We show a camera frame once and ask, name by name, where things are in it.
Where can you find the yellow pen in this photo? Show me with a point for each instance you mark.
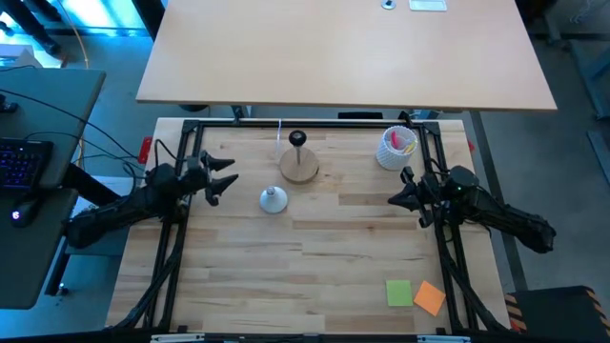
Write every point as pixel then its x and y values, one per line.
pixel 410 147

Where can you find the orange sticky note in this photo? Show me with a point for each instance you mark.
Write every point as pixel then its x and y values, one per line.
pixel 430 297

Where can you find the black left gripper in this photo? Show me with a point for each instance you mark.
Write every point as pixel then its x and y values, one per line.
pixel 197 174

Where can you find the person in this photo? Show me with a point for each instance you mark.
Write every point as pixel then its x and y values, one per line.
pixel 38 26

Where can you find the green sticky note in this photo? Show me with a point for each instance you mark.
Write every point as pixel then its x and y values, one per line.
pixel 399 293

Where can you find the red clamp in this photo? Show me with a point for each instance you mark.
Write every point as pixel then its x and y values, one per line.
pixel 471 146
pixel 145 148

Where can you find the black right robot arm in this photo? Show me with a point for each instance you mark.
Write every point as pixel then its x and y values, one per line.
pixel 505 219

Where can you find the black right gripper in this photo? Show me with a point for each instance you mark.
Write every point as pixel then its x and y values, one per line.
pixel 433 195

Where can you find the grey desk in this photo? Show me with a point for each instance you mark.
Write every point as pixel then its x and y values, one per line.
pixel 28 252

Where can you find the black computer mouse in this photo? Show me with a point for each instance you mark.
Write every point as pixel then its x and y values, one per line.
pixel 25 213

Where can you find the white lightbulb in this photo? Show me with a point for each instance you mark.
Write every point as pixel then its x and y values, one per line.
pixel 274 202

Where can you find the black yellow-striped box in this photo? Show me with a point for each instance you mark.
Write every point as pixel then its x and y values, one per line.
pixel 557 316

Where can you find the wooden-base lamp socket stand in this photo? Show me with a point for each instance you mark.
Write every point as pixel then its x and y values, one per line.
pixel 299 167

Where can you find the grey desk grommet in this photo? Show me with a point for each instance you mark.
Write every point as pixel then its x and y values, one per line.
pixel 389 4

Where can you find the white textured cup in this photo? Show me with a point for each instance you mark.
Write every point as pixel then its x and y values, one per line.
pixel 391 159

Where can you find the black aluminium table frame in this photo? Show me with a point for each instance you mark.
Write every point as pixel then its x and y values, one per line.
pixel 333 124

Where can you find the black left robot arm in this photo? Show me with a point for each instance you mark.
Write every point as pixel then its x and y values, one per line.
pixel 119 212

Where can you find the large light wooden desk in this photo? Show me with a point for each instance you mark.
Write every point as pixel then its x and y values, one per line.
pixel 333 57

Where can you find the silver metal bracket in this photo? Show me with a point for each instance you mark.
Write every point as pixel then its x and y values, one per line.
pixel 443 338
pixel 177 338

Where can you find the black backlit keyboard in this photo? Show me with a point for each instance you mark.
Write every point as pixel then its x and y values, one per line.
pixel 21 162

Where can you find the pink pen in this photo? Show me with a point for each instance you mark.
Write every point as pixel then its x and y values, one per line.
pixel 394 139

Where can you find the small black desk device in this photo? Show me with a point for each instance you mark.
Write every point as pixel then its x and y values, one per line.
pixel 7 105

